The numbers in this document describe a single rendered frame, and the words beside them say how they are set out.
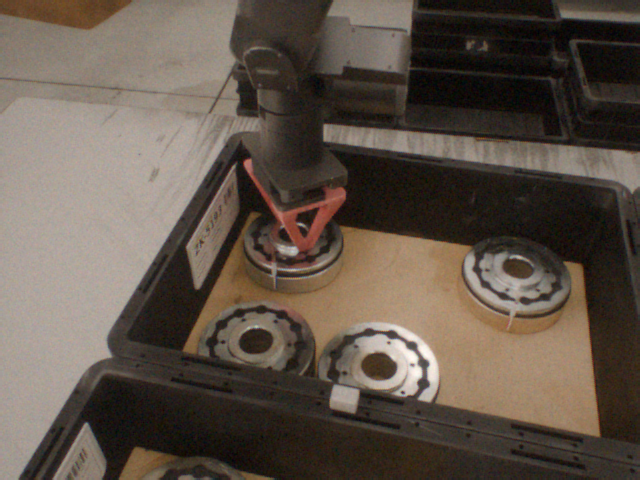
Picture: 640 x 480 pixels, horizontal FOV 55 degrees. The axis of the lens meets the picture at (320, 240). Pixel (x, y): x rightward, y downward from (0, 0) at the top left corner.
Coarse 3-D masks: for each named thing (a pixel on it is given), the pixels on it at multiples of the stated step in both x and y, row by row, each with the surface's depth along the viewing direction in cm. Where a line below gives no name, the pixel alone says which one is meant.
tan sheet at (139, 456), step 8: (136, 448) 50; (144, 448) 50; (136, 456) 49; (144, 456) 49; (152, 456) 49; (160, 456) 49; (168, 456) 49; (176, 456) 49; (128, 464) 49; (136, 464) 49; (144, 464) 49; (152, 464) 49; (160, 464) 49; (128, 472) 48; (136, 472) 48; (144, 472) 48; (240, 472) 48
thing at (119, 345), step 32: (224, 160) 61; (384, 160) 62; (416, 160) 61; (448, 160) 61; (608, 192) 58; (192, 224) 55; (160, 256) 51; (128, 320) 46; (128, 352) 44; (160, 352) 44; (256, 384) 42; (288, 384) 42; (320, 384) 42; (416, 416) 41; (448, 416) 41; (480, 416) 41; (576, 448) 39; (608, 448) 39
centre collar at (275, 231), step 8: (280, 224) 64; (296, 224) 64; (304, 224) 64; (272, 232) 63; (280, 232) 63; (272, 240) 62; (280, 240) 62; (280, 248) 61; (288, 248) 61; (296, 248) 61
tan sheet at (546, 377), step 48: (240, 240) 67; (384, 240) 67; (432, 240) 67; (240, 288) 62; (336, 288) 62; (384, 288) 62; (432, 288) 62; (576, 288) 62; (192, 336) 58; (432, 336) 58; (480, 336) 58; (528, 336) 58; (576, 336) 58; (480, 384) 54; (528, 384) 54; (576, 384) 54
